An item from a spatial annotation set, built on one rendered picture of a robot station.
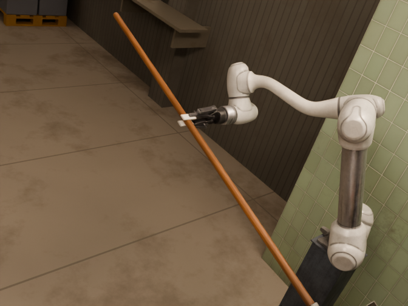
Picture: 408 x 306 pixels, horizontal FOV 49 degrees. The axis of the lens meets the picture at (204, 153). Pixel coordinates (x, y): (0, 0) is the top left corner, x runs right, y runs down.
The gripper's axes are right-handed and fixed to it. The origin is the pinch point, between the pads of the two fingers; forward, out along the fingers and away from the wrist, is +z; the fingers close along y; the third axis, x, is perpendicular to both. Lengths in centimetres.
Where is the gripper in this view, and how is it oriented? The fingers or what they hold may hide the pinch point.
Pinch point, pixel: (186, 119)
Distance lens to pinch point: 197.2
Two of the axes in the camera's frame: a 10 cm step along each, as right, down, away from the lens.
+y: -3.8, 6.6, 6.4
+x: -4.9, -7.3, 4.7
